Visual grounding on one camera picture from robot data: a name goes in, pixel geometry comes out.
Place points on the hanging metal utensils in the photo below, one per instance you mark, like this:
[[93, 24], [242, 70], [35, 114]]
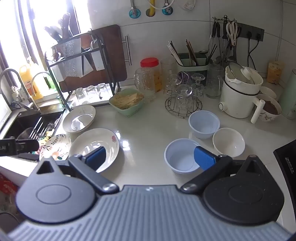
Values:
[[218, 39]]

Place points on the white deep plate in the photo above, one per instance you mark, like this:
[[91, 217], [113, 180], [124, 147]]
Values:
[[78, 115]]

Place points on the black induction cooktop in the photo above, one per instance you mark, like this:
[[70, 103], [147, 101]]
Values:
[[288, 157]]

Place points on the textured glass pitcher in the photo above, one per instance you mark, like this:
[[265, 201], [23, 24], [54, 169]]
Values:
[[214, 81]]

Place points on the yellow detergent bottle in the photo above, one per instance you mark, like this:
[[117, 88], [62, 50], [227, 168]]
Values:
[[29, 78]]

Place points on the green chopstick holder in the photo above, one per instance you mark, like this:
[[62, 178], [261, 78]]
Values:
[[193, 69]]

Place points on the tall clear glass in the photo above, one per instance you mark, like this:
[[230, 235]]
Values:
[[167, 67]]

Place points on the red-lid plastic jar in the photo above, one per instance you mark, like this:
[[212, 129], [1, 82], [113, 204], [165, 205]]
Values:
[[150, 63]]

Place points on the small clear glass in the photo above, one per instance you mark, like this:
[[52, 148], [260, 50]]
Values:
[[91, 92], [103, 90], [80, 95]]

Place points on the yellow pipe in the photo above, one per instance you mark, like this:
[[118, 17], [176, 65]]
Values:
[[150, 9]]

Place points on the black metal dish rack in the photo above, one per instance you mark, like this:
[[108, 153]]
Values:
[[99, 49]]

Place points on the grey kitchen faucet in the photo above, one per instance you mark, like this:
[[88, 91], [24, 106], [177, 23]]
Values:
[[13, 71]]

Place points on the large white flower-print plate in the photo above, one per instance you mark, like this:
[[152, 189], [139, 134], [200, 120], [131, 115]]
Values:
[[92, 141]]

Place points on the white electric cooking pot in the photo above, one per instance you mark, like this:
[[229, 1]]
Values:
[[235, 99]]

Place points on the light blue bowl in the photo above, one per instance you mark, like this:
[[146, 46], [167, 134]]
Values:
[[178, 157], [204, 122]]

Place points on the metal wall hook rack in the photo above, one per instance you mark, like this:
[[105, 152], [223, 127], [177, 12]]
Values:
[[224, 18]]

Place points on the yellow packet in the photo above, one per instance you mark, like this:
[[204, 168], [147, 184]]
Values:
[[275, 71]]

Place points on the purple glass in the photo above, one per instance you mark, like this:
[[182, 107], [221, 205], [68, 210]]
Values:
[[183, 76]]

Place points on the blue pipe wall flange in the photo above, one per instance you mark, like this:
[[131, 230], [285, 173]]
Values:
[[134, 12], [167, 10]]

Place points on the wooden chopsticks bundle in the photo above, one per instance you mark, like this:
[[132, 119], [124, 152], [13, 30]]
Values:
[[191, 52]]

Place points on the textured clear utensil holder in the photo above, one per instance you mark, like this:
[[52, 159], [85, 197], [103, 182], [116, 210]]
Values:
[[69, 58]]

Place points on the white chopsticks bundle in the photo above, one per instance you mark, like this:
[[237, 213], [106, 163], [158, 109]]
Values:
[[175, 53]]

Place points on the brown cutting board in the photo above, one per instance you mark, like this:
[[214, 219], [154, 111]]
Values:
[[111, 53]]

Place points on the textured glass mug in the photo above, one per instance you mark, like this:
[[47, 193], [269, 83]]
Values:
[[144, 81]]

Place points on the plain white bowl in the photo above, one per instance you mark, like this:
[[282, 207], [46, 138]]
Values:
[[268, 91]]

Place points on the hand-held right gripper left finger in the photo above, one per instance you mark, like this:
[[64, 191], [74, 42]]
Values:
[[97, 158]]

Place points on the slim curved faucet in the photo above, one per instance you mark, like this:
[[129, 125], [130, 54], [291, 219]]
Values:
[[41, 74]]

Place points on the dry noodles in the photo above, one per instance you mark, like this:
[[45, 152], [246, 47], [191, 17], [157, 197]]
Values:
[[128, 99]]

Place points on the green plastic basket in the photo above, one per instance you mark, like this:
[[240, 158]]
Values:
[[124, 112]]

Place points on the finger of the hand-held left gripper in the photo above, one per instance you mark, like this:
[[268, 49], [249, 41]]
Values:
[[27, 146]]

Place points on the clear stemmed glass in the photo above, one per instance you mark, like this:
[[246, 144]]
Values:
[[183, 97], [173, 81], [197, 81]]

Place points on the floral bowl with brown food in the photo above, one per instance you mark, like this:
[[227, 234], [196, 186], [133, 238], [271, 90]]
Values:
[[270, 109]]

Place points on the red packet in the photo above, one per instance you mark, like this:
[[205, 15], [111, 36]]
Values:
[[8, 187]]

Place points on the pale green electric kettle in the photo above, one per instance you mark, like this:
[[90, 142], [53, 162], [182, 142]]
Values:
[[289, 92]]

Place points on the leaf-print plate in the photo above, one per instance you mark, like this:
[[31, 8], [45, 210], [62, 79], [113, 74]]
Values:
[[55, 146]]

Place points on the glass pot lid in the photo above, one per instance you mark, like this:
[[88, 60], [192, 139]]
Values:
[[235, 71]]

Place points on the cutlery in sink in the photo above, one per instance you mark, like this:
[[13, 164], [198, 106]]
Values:
[[39, 128]]

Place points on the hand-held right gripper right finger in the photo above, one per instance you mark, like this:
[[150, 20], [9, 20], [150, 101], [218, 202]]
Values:
[[203, 159]]

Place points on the black power strip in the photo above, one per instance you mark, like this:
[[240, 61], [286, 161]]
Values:
[[252, 32]]

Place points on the black kitchen sink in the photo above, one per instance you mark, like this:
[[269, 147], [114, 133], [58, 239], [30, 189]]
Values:
[[25, 120]]

